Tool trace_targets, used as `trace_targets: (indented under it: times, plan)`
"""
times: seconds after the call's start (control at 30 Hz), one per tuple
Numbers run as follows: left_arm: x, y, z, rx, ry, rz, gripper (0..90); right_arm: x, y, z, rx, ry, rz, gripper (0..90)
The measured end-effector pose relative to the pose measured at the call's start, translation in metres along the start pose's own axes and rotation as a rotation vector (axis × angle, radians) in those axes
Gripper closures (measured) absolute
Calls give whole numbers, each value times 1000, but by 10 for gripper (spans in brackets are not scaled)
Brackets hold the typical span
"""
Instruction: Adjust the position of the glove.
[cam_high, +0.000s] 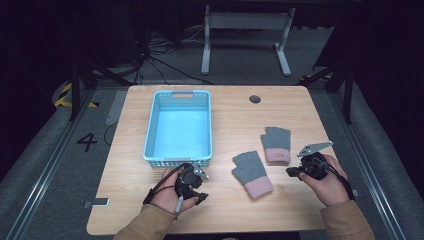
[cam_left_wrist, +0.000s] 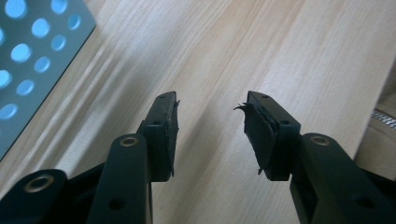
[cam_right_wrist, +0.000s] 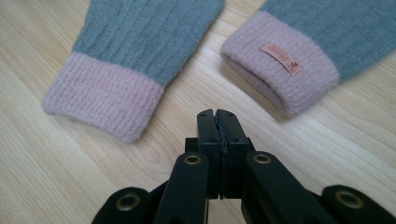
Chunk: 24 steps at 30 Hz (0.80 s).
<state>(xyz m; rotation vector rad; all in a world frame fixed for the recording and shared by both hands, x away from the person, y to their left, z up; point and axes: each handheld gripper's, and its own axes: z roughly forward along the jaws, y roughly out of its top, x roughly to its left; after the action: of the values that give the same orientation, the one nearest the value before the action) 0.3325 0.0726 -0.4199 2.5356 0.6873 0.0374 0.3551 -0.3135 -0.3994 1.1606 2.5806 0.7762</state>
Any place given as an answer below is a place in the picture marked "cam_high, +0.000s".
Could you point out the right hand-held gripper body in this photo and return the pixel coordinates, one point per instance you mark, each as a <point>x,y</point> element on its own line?
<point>315,166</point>

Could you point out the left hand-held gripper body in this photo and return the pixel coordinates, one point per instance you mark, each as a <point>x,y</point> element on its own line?
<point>188,180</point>

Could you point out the grey glove red label cuff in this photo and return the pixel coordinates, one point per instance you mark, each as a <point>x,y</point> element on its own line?
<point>276,141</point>

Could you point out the plain grey glove pink cuff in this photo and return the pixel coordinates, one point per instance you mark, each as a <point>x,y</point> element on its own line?
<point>250,168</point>

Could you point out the light blue plastic basket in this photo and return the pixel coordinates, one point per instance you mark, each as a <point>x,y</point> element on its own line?
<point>180,130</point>

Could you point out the person's left hand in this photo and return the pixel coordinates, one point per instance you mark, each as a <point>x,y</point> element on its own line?
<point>166,196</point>

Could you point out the person's right hand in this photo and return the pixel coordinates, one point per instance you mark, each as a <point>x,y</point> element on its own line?
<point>331,188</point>

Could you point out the black metal stand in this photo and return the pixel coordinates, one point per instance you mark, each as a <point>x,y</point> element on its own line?
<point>348,96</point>
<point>75,93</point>

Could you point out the round grey table grommet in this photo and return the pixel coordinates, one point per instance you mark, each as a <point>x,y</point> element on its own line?
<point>255,99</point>

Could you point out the small silver floor bracket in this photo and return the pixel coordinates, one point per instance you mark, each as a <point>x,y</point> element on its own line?
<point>100,202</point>

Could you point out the white metal desk frame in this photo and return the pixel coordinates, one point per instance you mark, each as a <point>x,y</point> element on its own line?
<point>246,20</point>

